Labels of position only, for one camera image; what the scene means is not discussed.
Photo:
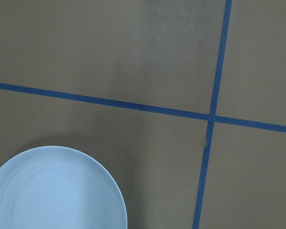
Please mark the blue plate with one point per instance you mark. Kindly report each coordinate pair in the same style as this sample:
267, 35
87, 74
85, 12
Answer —
55, 187

